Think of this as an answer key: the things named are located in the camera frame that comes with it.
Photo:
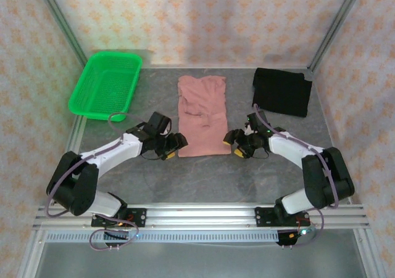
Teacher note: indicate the small controller board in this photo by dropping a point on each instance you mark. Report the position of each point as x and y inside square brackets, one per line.
[304, 231]

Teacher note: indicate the pink t-shirt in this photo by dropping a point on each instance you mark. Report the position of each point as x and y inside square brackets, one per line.
[203, 117]

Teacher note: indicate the green plastic basket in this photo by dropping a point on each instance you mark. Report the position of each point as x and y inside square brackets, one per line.
[105, 87]

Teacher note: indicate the aluminium frame post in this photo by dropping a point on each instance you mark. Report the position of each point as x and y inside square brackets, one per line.
[58, 19]
[336, 22]

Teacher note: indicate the black folded t-shirt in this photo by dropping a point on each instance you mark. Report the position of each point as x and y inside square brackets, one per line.
[281, 90]

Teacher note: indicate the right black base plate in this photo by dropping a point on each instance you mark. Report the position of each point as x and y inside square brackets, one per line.
[263, 218]

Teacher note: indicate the aluminium mounting beam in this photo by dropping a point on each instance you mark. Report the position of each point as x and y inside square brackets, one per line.
[200, 216]

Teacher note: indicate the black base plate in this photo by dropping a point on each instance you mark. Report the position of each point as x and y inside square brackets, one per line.
[137, 216]
[263, 218]

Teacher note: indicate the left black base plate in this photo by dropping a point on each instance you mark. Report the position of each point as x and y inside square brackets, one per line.
[137, 216]

